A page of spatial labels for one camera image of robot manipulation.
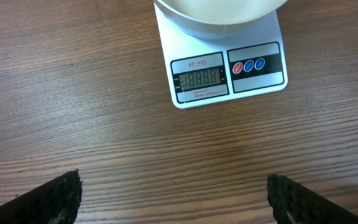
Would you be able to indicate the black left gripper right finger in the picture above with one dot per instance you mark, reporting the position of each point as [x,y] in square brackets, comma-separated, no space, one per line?
[293,203]

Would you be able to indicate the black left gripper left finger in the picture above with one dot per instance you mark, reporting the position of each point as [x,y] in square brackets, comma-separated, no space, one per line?
[57,201]

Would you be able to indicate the white digital kitchen scale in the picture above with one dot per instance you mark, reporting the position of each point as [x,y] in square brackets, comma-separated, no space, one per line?
[205,71]

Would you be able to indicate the white round bowl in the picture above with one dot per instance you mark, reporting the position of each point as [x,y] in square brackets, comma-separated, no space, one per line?
[215,18]

